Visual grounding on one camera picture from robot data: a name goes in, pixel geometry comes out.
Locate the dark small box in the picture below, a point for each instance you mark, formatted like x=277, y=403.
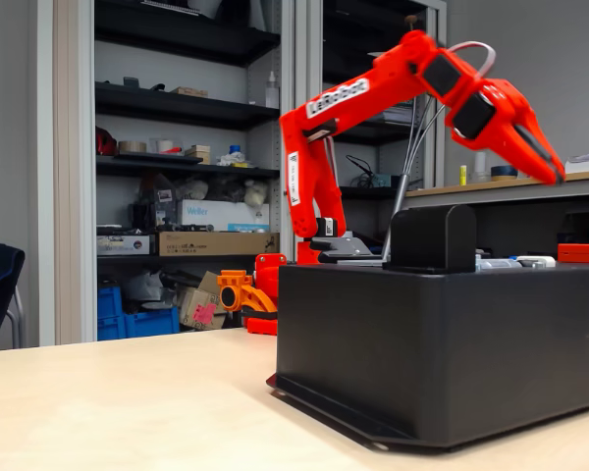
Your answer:
x=131, y=82

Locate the wooden top desk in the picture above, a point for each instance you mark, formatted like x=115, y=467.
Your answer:
x=569, y=189

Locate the white plush toy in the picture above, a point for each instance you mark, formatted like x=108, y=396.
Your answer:
x=256, y=193

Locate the red robot arm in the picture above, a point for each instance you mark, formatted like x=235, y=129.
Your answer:
x=397, y=73

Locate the white Weller box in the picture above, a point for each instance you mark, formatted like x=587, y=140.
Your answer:
x=216, y=213

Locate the flat small cardboard box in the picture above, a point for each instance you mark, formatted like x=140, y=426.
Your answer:
x=189, y=91

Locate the clear container white roll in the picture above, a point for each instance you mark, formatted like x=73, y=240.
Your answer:
x=166, y=146

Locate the tall blue plastic crate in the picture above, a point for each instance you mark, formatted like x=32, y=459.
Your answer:
x=109, y=314

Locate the red display module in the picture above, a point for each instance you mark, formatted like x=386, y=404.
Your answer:
x=576, y=252

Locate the brown tape roll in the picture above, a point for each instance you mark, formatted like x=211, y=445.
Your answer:
x=132, y=147

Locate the clear plastic bottle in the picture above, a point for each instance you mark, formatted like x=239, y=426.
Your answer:
x=271, y=93

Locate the red helmet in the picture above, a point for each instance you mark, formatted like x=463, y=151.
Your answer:
x=105, y=143

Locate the grey metal shelf cabinet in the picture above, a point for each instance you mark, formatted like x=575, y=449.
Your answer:
x=302, y=49
x=86, y=147

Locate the clear plastic bag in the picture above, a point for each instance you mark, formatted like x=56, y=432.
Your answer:
x=147, y=289

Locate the dark tape roll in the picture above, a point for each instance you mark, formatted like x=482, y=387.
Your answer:
x=504, y=172

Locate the black device in bag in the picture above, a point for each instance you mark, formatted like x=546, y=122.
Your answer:
x=152, y=206

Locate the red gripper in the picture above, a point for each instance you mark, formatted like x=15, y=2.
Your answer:
x=509, y=112

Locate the long brown cardboard box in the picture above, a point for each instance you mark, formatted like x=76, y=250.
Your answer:
x=216, y=244

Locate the black task board box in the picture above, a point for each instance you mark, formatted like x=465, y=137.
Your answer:
x=422, y=343

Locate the blue capped jar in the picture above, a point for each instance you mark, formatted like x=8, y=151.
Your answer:
x=234, y=149

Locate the metal coat stand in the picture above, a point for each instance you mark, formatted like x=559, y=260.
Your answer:
x=400, y=196

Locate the white crumpled cloth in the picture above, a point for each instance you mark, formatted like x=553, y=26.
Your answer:
x=233, y=159

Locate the yellow glue stick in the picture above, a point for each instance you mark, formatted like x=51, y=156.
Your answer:
x=463, y=175

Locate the cardboard box pink label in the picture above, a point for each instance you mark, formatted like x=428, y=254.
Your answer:
x=201, y=306

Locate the white probe plug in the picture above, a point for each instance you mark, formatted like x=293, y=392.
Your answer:
x=537, y=261

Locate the low blue plastic crate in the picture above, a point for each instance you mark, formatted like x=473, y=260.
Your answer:
x=149, y=324

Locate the white printed box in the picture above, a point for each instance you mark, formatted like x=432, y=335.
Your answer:
x=123, y=245

